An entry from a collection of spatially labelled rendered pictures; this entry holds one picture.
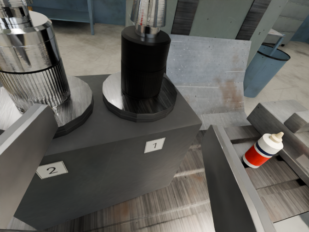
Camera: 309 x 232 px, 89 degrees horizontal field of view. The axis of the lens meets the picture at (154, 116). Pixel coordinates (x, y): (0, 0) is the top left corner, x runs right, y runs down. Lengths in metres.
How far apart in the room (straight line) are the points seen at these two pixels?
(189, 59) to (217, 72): 0.12
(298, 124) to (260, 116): 0.09
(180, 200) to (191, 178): 0.05
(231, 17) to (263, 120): 0.33
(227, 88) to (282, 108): 0.19
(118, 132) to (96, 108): 0.04
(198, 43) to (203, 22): 0.06
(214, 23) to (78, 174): 0.55
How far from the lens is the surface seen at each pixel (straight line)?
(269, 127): 0.53
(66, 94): 0.17
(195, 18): 0.56
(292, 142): 0.52
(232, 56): 0.66
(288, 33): 6.15
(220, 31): 0.62
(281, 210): 0.44
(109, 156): 0.17
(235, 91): 0.68
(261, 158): 0.43
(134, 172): 0.22
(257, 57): 2.54
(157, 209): 0.33
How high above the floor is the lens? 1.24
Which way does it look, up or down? 44 degrees down
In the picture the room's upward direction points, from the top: 12 degrees clockwise
